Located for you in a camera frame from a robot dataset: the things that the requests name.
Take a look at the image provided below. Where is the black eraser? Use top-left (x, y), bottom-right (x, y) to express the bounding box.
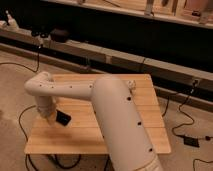
top-left (56, 111), bottom-right (71, 126)

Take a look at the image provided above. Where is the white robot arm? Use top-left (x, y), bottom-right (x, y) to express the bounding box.
top-left (25, 72), bottom-right (163, 171)

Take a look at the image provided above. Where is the wooden table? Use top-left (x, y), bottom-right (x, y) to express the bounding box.
top-left (25, 74), bottom-right (171, 154)

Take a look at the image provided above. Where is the black device on ledge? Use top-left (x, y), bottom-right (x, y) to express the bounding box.
top-left (50, 29), bottom-right (69, 42)

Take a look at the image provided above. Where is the small white toy object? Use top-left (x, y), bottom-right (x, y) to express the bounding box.
top-left (128, 80), bottom-right (136, 92)

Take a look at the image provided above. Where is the white bottle on ledge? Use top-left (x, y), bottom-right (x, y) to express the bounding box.
top-left (6, 10), bottom-right (19, 31)

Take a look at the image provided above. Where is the black power adapter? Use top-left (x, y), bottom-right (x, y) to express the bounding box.
top-left (184, 137), bottom-right (199, 147)

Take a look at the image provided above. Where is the black floor cable left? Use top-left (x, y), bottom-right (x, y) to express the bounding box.
top-left (0, 46), bottom-right (83, 171)

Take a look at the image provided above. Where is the black floor cable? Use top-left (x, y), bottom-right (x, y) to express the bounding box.
top-left (162, 79), bottom-right (213, 171)
top-left (0, 46), bottom-right (83, 171)

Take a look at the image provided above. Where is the black floor cable right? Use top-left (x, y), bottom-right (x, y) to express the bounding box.
top-left (162, 79), bottom-right (213, 171)

